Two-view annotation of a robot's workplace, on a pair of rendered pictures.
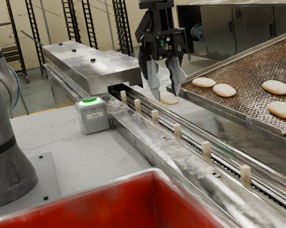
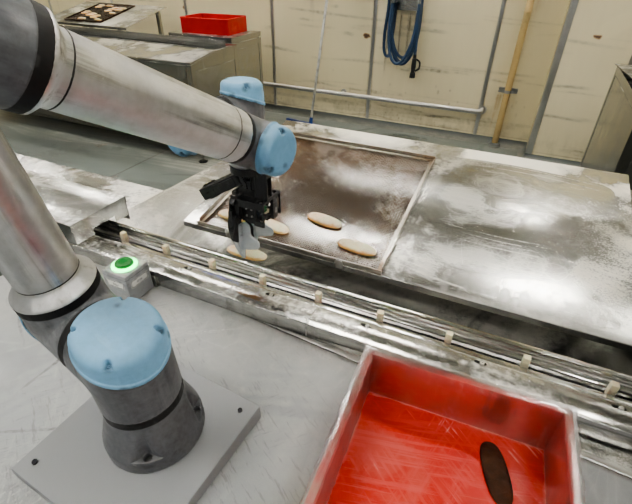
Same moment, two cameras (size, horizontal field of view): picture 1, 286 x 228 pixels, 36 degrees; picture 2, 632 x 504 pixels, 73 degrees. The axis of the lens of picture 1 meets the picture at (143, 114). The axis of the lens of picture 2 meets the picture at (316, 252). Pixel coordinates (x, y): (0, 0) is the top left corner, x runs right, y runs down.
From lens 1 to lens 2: 0.62 m
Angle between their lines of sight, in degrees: 47
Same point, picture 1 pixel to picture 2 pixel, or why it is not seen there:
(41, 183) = (203, 394)
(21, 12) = not seen: outside the picture
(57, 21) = not seen: outside the picture
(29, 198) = (217, 418)
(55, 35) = not seen: outside the picture
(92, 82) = (76, 228)
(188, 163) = (328, 319)
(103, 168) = (220, 343)
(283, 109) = (360, 247)
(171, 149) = (293, 308)
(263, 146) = (335, 275)
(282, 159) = (363, 286)
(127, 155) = (225, 319)
